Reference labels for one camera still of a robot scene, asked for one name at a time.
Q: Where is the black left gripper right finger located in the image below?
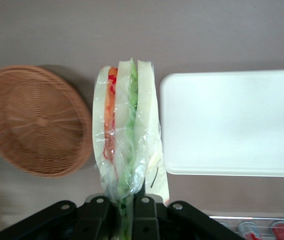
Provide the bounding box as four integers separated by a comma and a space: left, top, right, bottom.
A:
131, 179, 245, 240

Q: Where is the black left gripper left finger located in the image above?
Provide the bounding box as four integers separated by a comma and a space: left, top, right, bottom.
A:
0, 196, 122, 240

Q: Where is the plastic-wrapped triangle sandwich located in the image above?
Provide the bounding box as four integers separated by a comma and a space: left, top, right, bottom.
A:
92, 57, 170, 240

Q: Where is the round brown wicker basket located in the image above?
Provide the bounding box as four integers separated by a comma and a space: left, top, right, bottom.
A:
0, 65, 93, 179

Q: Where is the white rectangular plastic tray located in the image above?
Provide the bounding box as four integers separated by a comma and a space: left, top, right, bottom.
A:
159, 69, 284, 178

